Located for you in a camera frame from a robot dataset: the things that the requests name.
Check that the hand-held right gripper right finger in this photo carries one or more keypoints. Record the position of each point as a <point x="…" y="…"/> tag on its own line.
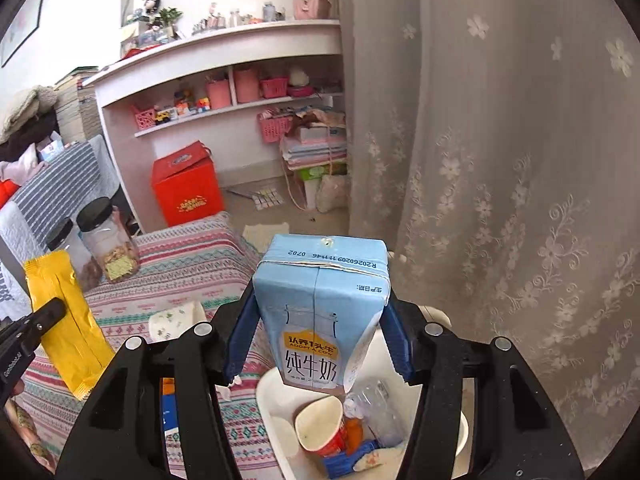
<point x="400" y="345"/>

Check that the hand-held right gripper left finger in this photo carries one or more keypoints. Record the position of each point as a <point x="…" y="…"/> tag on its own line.
<point x="240" y="345"/>

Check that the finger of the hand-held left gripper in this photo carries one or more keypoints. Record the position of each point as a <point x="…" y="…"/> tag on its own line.
<point x="42" y="320"/>

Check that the yellow snack wrapper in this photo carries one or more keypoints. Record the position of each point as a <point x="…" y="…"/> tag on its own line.
<point x="65" y="320"/>

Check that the clear crushed plastic bottle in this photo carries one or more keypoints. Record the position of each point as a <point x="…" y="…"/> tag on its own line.
<point x="375" y="410"/>

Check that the white plastic bin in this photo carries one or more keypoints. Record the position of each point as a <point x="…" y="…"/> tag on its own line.
<point x="280" y="410"/>

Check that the light blue milk carton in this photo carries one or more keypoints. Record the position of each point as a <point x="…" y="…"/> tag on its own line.
<point x="320" y="310"/>

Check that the red instant noodle cup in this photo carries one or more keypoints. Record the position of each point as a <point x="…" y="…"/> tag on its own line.
<point x="320" y="425"/>

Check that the blue snack packet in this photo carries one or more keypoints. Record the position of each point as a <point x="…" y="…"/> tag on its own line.
<point x="345" y="462"/>

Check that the person's left forearm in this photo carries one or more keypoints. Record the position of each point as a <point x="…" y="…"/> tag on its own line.
<point x="22" y="430"/>

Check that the leaf print paper cup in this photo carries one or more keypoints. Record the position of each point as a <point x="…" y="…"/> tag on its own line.
<point x="172" y="322"/>

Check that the clear jar with brown nuts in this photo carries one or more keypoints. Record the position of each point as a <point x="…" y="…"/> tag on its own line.
<point x="82" y="260"/>

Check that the patterned knit-print tablecloth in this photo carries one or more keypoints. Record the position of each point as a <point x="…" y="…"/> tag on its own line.
<point x="200" y="260"/>

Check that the blue cardboard box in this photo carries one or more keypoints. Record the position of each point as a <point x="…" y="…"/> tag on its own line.
<point x="169" y="410"/>

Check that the clear jar with green label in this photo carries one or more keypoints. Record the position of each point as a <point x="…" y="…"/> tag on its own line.
<point x="110" y="245"/>

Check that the orange cushion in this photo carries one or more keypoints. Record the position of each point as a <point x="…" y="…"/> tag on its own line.
<point x="7" y="192"/>

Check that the striped quilted sofa cover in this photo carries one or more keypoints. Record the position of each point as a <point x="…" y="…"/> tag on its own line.
<point x="60" y="180"/>

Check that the sheet with coloured squares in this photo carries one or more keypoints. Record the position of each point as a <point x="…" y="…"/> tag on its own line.
<point x="267" y="199"/>

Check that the pink cloth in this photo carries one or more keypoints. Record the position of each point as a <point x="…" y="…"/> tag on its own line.
<point x="17" y="165"/>

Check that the red gift box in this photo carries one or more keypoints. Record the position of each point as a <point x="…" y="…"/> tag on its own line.
<point x="187" y="190"/>

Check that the white tote bag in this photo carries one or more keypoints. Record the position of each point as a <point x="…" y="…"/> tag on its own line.
<point x="332" y="195"/>

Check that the dark folded blanket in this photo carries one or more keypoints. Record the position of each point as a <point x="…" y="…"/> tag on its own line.
<point x="30" y="135"/>

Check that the green tissue pack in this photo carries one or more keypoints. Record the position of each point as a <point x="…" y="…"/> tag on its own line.
<point x="322" y="174"/>

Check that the floral lace curtain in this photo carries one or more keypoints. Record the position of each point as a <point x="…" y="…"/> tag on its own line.
<point x="500" y="160"/>

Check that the stack of papers and folders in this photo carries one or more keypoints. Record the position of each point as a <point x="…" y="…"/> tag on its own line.
<point x="315" y="145"/>

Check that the beige fluffy blanket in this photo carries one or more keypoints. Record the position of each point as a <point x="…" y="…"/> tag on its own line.
<point x="27" y="105"/>

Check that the stack of books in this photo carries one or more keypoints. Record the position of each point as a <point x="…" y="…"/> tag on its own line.
<point x="77" y="105"/>

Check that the pink hanging basket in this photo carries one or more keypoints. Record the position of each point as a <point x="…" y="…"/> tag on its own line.
<point x="275" y="127"/>

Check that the pink perforated box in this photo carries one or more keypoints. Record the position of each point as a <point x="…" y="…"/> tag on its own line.
<point x="142" y="117"/>

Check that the pink pen holder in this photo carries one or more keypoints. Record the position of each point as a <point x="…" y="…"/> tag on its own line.
<point x="246" y="86"/>
<point x="218" y="95"/>

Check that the pink shelf basket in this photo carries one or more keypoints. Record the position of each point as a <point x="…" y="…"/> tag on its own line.
<point x="274" y="88"/>

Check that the white fluffy toy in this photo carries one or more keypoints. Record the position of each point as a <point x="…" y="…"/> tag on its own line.
<point x="301" y="77"/>

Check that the white shelf unit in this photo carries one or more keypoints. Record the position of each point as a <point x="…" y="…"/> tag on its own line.
<point x="215" y="45"/>

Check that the small potted plant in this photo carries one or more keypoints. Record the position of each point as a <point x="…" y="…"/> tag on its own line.
<point x="171" y="16"/>

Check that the dark-haired doll figurine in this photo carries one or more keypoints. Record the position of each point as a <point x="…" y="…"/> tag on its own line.
<point x="151" y="7"/>

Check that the pink handbag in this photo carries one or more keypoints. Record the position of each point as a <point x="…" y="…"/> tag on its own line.
<point x="311" y="8"/>

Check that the framed wall picture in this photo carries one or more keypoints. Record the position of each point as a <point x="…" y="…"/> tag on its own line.
<point x="25" y="20"/>

